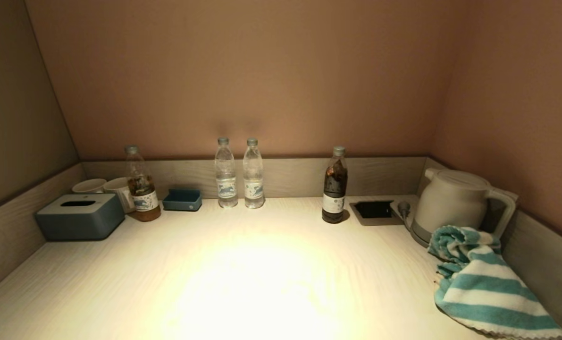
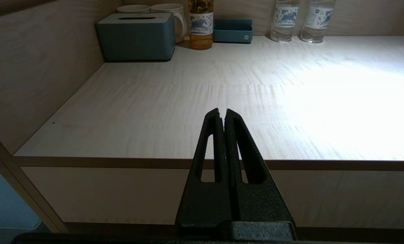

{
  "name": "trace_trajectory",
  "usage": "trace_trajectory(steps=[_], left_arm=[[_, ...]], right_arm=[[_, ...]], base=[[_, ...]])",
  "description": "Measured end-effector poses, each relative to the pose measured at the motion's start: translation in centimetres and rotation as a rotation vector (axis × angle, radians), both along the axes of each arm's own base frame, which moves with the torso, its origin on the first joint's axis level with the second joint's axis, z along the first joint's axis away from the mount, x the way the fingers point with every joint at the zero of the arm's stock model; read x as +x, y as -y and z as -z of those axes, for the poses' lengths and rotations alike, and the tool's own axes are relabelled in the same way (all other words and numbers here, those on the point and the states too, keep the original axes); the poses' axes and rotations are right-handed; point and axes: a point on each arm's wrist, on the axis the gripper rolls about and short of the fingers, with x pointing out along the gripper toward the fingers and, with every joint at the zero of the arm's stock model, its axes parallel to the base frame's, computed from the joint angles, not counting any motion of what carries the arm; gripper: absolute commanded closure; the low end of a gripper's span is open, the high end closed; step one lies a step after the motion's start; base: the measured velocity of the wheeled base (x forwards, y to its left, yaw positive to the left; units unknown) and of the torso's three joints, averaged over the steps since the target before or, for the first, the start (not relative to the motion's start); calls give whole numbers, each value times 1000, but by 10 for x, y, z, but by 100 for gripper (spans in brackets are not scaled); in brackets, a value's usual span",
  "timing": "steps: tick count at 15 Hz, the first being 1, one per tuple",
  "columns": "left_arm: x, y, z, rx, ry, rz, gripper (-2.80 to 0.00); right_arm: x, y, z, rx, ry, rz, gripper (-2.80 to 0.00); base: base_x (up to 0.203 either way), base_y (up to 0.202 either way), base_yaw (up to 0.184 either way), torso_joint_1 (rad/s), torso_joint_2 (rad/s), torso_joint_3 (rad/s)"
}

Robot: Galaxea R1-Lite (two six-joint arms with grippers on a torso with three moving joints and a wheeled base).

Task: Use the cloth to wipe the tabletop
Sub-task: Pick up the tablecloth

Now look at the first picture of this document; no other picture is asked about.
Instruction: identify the teal white striped towel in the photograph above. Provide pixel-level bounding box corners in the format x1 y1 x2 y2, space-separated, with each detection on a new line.
427 225 562 340

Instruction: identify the grey kettle base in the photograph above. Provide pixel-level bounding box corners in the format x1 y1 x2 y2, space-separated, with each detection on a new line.
409 221 433 248

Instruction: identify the white ceramic mug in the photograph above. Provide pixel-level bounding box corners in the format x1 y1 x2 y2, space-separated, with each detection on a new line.
103 177 136 214
72 178 108 194

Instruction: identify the dark liquid plastic bottle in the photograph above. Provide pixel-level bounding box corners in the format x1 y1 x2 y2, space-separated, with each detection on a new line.
322 146 349 224

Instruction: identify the recessed black socket panel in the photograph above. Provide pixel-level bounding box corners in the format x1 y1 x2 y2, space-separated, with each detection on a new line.
350 200 404 226

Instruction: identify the small blue plastic tray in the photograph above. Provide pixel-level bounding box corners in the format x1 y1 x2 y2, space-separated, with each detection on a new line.
162 188 203 212

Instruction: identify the white electric kettle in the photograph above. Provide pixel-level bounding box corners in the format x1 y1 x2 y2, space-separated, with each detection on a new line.
413 168 518 244

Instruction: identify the clear water bottle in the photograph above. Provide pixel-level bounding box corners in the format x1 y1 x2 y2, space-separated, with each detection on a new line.
243 137 266 209
214 137 238 209

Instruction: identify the amber tea plastic bottle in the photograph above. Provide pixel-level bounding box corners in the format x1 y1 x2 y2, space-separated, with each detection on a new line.
124 144 161 222

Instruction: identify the grey-blue tissue box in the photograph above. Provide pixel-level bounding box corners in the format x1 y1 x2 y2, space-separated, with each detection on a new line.
36 193 126 241

